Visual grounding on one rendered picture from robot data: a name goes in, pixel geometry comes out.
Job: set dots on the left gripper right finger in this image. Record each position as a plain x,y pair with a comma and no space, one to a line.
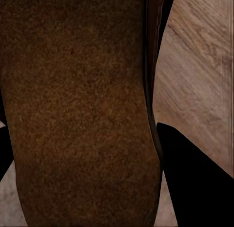
202,192

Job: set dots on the sandal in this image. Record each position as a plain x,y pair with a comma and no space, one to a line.
76,93

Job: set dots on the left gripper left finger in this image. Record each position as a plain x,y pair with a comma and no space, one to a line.
6,152

